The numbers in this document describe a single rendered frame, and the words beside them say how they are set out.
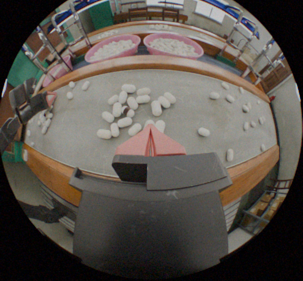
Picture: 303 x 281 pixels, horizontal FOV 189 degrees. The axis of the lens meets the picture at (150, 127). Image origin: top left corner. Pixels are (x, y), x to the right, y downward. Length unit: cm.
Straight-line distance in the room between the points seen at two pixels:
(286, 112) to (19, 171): 618
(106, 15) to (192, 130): 296
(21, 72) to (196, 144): 113
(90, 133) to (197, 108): 28
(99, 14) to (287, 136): 640
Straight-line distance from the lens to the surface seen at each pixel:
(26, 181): 182
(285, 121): 446
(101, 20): 303
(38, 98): 41
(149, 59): 31
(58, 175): 34
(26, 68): 103
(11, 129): 38
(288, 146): 451
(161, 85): 26
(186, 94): 26
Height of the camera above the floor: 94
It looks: 76 degrees down
